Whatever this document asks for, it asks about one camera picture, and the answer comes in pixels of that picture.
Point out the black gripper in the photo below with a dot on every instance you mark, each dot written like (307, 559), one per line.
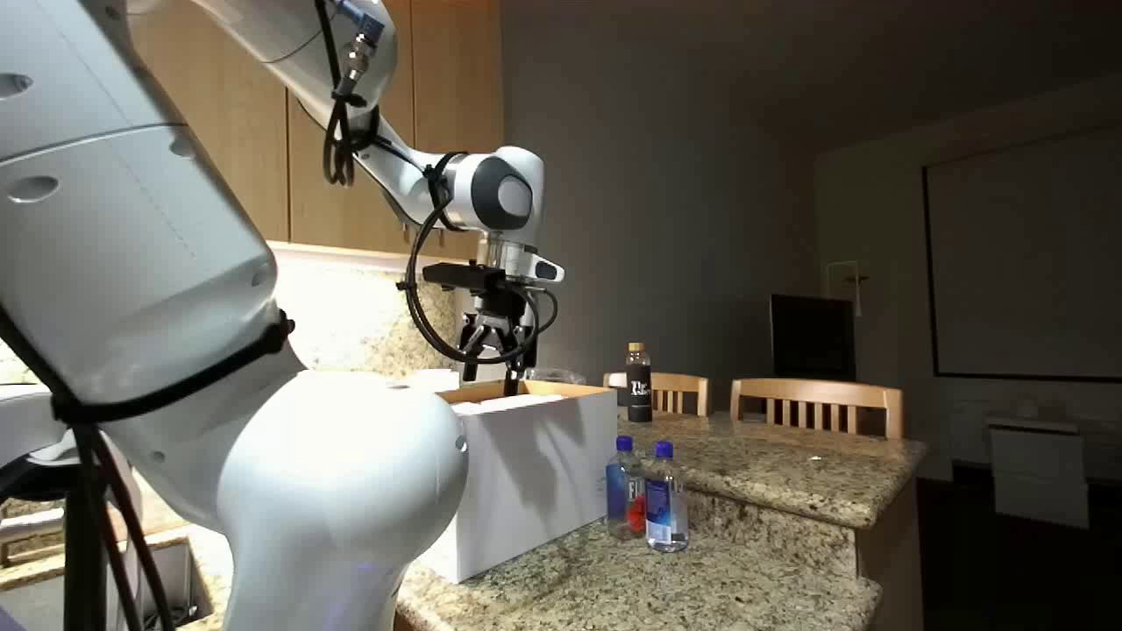
(502, 315)

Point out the clear bottle with blue label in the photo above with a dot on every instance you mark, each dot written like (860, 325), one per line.
(668, 504)

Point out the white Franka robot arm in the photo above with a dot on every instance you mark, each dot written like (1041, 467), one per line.
(115, 232)

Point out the white cardboard box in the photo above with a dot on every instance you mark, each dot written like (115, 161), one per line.
(527, 479)

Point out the dark drink bottle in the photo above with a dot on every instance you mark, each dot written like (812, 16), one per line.
(638, 392)

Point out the clear bottle with red flower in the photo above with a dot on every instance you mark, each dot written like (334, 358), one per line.
(621, 493)

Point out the wooden slat-back chair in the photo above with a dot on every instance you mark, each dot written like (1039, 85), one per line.
(819, 406)
(681, 396)

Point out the black monitor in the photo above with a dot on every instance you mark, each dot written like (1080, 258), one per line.
(812, 339)

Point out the black stand pole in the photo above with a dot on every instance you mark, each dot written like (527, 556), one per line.
(88, 537)

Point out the white floor heater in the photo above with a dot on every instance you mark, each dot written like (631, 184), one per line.
(1039, 476)

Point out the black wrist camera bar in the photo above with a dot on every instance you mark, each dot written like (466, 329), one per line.
(461, 275)

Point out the wooden wall cabinets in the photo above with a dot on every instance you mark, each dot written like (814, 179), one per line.
(457, 73)

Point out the wall projector screen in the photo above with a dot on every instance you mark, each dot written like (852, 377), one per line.
(1027, 258)

